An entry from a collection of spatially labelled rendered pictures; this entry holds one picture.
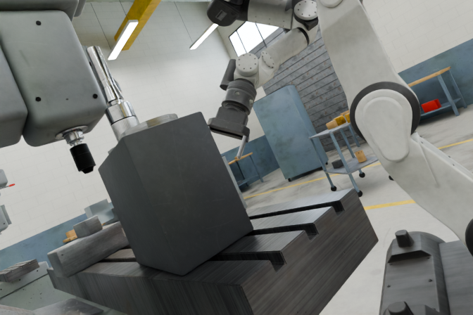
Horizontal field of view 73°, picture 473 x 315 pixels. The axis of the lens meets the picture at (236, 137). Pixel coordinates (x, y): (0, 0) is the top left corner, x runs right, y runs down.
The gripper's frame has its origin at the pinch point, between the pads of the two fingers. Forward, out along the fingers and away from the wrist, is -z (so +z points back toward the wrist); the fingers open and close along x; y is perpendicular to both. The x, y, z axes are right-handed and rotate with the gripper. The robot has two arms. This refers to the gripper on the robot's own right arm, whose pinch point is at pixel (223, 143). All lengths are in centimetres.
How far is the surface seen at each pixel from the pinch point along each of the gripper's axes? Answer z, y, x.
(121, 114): -12.2, 34.2, 10.2
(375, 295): -20, -126, -84
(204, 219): -24.7, 38.4, -10.1
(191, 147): -16.3, 40.6, -5.6
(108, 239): -33.0, -5.6, 21.9
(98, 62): -4.9, 36.8, 17.2
